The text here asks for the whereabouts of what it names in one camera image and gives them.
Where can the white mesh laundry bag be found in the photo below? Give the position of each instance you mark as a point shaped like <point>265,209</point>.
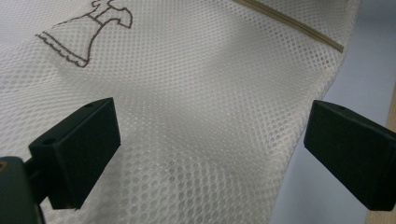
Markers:
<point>186,109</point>

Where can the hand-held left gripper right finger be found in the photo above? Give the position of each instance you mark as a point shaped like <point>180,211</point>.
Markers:
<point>351,155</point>

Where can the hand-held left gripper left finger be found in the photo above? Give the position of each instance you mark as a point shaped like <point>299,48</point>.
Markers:
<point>77,155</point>

